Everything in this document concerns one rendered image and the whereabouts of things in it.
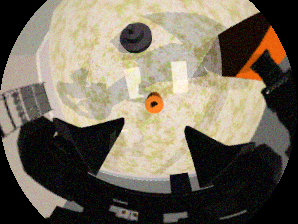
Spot orange knob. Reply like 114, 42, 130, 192
145, 92, 164, 113

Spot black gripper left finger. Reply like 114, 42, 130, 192
52, 117, 125, 176

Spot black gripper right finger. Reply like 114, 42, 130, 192
184, 125, 257, 188

